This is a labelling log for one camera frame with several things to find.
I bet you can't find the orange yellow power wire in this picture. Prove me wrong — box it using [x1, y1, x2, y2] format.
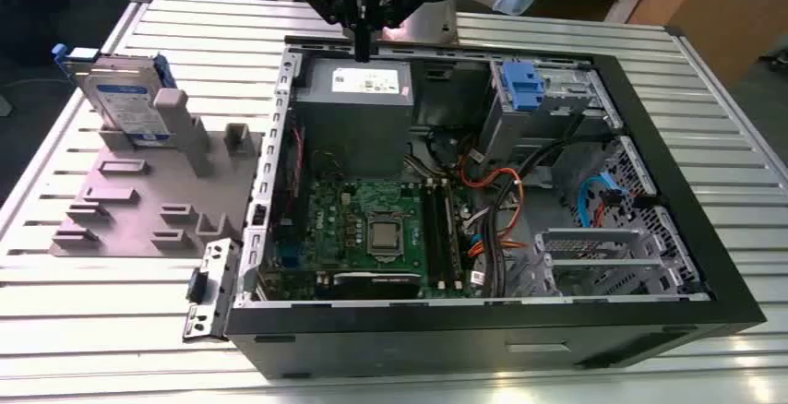
[460, 167, 532, 262]

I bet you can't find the hard disk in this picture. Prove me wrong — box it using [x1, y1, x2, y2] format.
[52, 43, 180, 149]

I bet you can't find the blue data wire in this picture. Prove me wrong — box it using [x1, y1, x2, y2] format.
[576, 171, 636, 230]

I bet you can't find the metal disk bay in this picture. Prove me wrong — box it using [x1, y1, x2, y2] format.
[533, 226, 703, 299]

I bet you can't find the blue plastic drive latch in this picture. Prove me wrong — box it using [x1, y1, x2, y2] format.
[501, 61, 546, 113]

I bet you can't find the grey power supply unit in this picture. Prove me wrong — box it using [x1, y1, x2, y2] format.
[289, 56, 415, 182]

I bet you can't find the metal optical drive cage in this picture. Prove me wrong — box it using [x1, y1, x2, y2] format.
[480, 57, 621, 165]

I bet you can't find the green motherboard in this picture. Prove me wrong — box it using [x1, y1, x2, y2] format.
[261, 177, 488, 302]

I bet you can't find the grey parts rack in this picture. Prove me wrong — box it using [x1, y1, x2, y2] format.
[47, 89, 267, 260]

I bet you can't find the silver CPU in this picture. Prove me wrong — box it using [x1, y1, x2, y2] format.
[367, 221, 405, 253]

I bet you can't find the black RAM slot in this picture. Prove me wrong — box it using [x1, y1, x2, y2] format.
[423, 181, 446, 289]
[441, 181, 466, 289]

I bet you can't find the wooden cabinet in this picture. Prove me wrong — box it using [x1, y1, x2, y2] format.
[630, 0, 788, 87]

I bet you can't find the CPU socket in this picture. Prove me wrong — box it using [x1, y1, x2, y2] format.
[362, 209, 411, 266]

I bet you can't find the black graphics card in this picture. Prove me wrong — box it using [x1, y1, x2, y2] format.
[314, 270, 423, 302]

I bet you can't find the black chair wheel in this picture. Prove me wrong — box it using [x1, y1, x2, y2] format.
[760, 46, 788, 71]

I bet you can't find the black open PC case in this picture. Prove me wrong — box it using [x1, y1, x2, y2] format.
[224, 34, 768, 380]

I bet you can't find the thin red wire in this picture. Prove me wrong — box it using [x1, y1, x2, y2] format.
[286, 125, 307, 228]

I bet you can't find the thick black cable bundle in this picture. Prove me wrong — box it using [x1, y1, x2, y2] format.
[480, 134, 617, 297]

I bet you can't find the metal expansion slot bracket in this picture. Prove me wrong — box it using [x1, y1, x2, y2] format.
[182, 237, 243, 343]

